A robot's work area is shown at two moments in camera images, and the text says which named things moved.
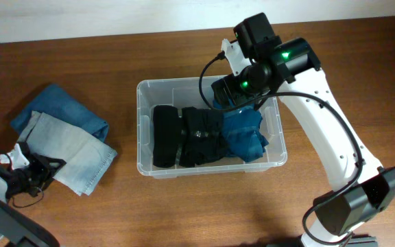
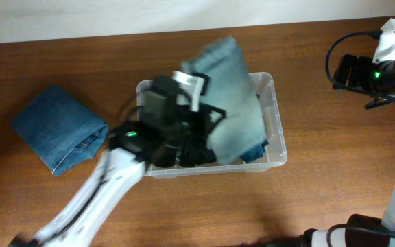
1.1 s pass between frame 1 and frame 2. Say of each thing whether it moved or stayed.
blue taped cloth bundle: stayed
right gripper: moved
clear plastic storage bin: stayed
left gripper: moved
